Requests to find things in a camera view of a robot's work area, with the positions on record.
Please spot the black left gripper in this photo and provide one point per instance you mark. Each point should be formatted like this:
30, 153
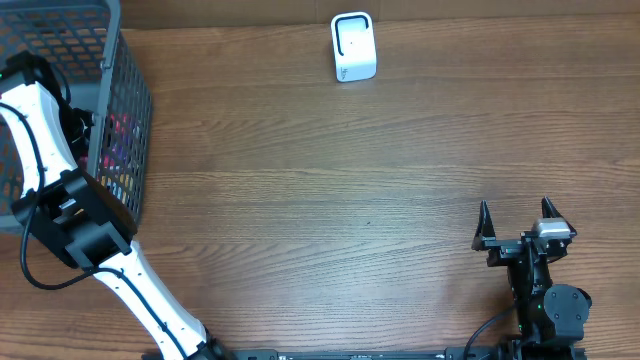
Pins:
88, 120

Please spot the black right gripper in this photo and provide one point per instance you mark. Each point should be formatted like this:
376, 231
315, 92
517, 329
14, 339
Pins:
502, 250

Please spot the red purple pad package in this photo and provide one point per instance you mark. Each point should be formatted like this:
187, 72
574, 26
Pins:
121, 149

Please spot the gold blue wipes packet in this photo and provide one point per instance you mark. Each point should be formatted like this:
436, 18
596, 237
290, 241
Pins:
122, 187

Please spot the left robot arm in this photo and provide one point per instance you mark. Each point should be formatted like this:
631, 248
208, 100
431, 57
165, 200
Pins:
76, 218

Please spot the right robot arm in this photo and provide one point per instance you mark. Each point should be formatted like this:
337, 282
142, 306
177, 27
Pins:
551, 317

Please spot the white barcode scanner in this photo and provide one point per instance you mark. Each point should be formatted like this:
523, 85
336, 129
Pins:
354, 46

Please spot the grey plastic shopping basket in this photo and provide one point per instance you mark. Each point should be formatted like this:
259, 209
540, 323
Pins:
82, 40

